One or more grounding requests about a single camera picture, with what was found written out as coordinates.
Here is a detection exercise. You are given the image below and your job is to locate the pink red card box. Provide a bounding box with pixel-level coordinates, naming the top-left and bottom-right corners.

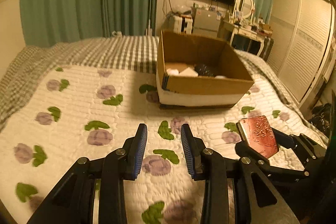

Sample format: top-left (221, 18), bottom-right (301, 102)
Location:
top-left (236, 115), bottom-right (279, 159)

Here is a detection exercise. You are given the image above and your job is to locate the black remote control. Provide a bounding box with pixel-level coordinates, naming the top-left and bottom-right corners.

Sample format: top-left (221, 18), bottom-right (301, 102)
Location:
top-left (194, 64), bottom-right (218, 77)

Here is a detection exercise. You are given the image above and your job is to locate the white bottle with loop lid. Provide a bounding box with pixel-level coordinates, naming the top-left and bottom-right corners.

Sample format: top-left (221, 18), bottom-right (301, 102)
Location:
top-left (166, 68), bottom-right (179, 76)

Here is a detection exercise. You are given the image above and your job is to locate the clear plastic water jug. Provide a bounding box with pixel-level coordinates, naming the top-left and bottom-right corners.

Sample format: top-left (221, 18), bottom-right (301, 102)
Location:
top-left (112, 31), bottom-right (122, 37)

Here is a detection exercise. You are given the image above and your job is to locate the white tube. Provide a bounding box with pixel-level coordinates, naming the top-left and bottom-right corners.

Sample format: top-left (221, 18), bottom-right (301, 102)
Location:
top-left (178, 67), bottom-right (198, 77)

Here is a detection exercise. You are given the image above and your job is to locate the open cardboard box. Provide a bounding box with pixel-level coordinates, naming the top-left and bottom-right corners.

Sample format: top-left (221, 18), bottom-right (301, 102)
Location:
top-left (156, 31), bottom-right (254, 108)

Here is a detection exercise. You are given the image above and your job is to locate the white dressing table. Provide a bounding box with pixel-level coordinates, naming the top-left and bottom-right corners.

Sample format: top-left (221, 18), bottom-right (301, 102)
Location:
top-left (220, 20), bottom-right (274, 61)

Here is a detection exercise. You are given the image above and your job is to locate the floral white quilt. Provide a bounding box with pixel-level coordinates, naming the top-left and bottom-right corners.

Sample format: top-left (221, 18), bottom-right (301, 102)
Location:
top-left (1, 66), bottom-right (326, 223)

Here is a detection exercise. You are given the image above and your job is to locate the grey mini fridge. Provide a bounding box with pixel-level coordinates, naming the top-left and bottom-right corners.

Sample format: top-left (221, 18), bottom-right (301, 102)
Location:
top-left (193, 8), bottom-right (221, 38)

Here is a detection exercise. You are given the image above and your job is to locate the white louvred wardrobe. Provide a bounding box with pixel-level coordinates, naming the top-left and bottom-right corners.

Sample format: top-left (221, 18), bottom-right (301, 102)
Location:
top-left (267, 0), bottom-right (335, 107)

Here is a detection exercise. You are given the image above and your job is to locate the grey checked bedsheet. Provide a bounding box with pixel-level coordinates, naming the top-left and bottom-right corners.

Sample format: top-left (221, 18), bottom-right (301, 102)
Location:
top-left (0, 35), bottom-right (302, 132)

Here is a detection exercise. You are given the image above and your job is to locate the oval white vanity mirror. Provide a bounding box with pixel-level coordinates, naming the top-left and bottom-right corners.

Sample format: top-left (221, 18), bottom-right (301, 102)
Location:
top-left (234, 0), bottom-right (255, 19)

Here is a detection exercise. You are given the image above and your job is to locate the white suitcase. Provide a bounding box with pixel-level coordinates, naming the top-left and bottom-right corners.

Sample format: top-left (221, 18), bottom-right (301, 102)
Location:
top-left (168, 15), bottom-right (193, 34)

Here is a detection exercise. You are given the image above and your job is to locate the light blue earbuds case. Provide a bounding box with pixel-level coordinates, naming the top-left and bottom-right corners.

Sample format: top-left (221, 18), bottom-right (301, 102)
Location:
top-left (215, 75), bottom-right (227, 79)

